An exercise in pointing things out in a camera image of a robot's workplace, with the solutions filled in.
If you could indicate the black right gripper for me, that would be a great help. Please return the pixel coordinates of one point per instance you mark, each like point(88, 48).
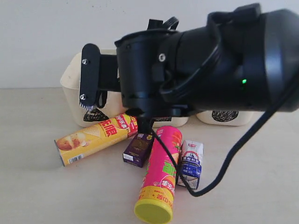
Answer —
point(141, 75)

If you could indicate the yellow chips can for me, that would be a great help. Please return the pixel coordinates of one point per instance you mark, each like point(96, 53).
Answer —
point(90, 140)

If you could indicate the purple small box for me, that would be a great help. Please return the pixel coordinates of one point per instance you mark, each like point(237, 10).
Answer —
point(138, 150)

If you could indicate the blue white milk carton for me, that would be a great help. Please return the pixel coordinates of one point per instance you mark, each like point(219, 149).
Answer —
point(191, 162)

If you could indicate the pink chips can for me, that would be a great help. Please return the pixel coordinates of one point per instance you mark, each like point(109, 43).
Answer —
point(156, 197)

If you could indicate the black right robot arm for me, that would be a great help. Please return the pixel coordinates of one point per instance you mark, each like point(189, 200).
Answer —
point(239, 61)

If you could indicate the cream bin with triangle mark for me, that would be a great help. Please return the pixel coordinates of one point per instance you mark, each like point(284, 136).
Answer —
point(70, 84)

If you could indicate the cream bin with square mark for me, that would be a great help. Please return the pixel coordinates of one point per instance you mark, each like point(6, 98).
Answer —
point(168, 121)

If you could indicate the cream bin with circle mark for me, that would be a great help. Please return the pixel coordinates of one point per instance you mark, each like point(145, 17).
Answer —
point(225, 118)

